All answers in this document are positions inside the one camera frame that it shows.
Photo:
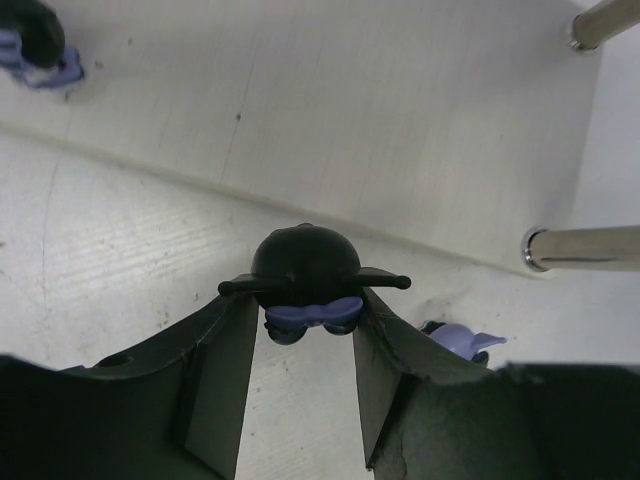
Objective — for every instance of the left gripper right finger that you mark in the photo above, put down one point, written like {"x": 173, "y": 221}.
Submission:
{"x": 427, "y": 413}

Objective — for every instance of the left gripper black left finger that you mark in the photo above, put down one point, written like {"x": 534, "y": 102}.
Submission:
{"x": 169, "y": 407}

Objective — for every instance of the purple-headed figure black bow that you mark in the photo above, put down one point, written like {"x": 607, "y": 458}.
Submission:
{"x": 462, "y": 341}

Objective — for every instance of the black-headed figure purple bow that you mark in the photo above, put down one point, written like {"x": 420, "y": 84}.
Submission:
{"x": 307, "y": 276}

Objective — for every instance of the black imp figure front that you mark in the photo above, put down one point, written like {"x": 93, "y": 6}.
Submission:
{"x": 34, "y": 52}

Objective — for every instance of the light wooden two-tier shelf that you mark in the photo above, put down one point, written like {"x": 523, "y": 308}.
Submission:
{"x": 457, "y": 126}

